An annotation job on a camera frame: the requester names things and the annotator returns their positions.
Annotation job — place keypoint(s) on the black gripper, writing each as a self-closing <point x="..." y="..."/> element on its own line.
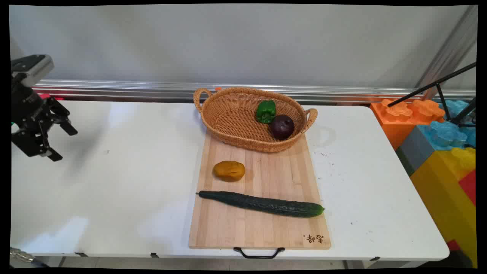
<point x="26" y="104"/>

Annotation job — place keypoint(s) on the yellow-brown potato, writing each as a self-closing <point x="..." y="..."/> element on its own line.
<point x="229" y="171"/>

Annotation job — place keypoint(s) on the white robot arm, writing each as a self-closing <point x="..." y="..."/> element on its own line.
<point x="36" y="70"/>

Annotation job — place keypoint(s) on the flat red object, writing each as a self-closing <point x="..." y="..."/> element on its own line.
<point x="45" y="96"/>

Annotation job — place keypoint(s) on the woven wicker basket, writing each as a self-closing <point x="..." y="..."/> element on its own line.
<point x="232" y="121"/>

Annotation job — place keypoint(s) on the green bell pepper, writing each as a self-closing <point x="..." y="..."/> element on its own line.
<point x="265" y="112"/>

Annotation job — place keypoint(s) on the long dark green cucumber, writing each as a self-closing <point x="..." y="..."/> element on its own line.
<point x="266" y="204"/>

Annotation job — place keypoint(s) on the dark purple round fruit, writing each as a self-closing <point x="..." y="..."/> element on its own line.
<point x="282" y="127"/>

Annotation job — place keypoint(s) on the wooden cutting board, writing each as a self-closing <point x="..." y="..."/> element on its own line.
<point x="266" y="232"/>

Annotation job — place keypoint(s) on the orange foam block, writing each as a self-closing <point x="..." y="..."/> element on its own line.
<point x="392" y="125"/>

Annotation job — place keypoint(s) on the grey foam block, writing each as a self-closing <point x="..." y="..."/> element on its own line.
<point x="414" y="150"/>

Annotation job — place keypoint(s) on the black tripod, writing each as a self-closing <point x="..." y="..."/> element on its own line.
<point x="418" y="90"/>

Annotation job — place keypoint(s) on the blue foam block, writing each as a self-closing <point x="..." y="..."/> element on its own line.
<point x="441" y="133"/>

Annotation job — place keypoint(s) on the red foam block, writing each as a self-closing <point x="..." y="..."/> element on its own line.
<point x="470" y="186"/>

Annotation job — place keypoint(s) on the aluminium wall rail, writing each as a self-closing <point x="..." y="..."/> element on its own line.
<point x="152" y="89"/>

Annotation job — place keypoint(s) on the chrome metal bracket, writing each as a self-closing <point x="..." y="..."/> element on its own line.
<point x="21" y="255"/>

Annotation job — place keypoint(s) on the aluminium slanted post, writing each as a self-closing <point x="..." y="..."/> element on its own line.
<point x="451" y="49"/>

